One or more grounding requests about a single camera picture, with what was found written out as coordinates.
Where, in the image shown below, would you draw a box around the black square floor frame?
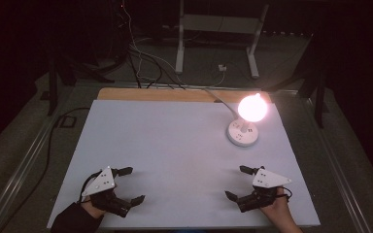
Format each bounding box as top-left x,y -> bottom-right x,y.
58,115 -> 78,129

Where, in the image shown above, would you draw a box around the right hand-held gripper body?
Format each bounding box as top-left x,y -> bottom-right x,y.
236,166 -> 292,214

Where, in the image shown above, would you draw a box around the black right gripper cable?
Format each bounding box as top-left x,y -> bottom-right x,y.
281,185 -> 293,203

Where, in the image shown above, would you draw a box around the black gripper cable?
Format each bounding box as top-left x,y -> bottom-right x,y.
78,170 -> 102,204
281,185 -> 293,203

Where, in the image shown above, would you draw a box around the aluminium floor rail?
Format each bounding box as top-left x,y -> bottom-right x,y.
0,113 -> 64,233
304,95 -> 373,233

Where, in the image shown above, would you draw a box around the thin white cable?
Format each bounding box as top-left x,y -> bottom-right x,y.
121,0 -> 225,88

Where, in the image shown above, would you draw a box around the long black floor cable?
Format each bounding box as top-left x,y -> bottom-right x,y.
0,106 -> 92,233

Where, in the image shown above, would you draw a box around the bundle of black cables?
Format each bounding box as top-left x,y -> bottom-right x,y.
126,45 -> 187,90

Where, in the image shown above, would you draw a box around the white lamp with glowing bulb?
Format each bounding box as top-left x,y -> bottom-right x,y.
226,92 -> 269,149

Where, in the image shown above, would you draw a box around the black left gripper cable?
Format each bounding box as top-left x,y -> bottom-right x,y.
78,170 -> 102,204

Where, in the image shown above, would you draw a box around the black tripod stand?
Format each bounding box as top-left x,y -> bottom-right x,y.
40,48 -> 116,117

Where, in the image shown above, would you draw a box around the white metal stand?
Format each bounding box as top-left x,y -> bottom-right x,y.
174,0 -> 271,80

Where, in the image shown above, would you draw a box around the pale grey table mat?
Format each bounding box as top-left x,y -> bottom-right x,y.
46,98 -> 322,230

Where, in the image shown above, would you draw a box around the person's left hand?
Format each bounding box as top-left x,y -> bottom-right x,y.
83,197 -> 107,219

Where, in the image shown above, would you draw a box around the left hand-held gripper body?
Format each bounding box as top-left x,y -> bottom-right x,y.
81,166 -> 133,218

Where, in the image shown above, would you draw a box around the person's right hand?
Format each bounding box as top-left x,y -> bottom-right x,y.
260,186 -> 295,228

